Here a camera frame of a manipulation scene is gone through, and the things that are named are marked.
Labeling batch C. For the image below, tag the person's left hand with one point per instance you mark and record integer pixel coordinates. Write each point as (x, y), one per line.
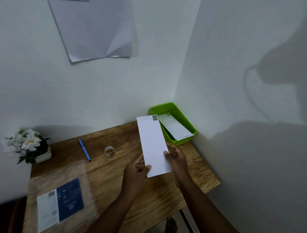
(133, 180)

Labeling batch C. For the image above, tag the person's right hand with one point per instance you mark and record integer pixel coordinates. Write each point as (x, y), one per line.
(178, 163)

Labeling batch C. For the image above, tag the small clear tape roll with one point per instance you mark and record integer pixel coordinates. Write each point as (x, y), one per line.
(106, 151)

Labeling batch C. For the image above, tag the green plastic tray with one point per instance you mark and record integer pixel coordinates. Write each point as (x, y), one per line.
(182, 115)

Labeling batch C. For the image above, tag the person's right forearm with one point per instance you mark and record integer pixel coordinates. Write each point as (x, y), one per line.
(203, 208)

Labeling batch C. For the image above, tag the person's left forearm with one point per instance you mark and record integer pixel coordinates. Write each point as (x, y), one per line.
(112, 213)

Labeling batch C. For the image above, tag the person's right foot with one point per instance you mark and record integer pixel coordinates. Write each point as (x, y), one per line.
(171, 225)

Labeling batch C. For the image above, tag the clear plastic bag with card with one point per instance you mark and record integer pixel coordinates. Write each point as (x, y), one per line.
(48, 177)

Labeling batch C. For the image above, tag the blue pen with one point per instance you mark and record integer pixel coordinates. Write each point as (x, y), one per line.
(84, 150)

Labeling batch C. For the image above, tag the black table leg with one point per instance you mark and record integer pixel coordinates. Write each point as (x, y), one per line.
(187, 222)

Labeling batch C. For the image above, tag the potted white flower plant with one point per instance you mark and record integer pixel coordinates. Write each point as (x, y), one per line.
(28, 144)

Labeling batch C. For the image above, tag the dark red mattress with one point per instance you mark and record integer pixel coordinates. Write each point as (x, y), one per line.
(12, 216)

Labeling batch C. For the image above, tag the white paper sheet on wall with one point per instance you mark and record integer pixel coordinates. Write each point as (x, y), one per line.
(91, 28)

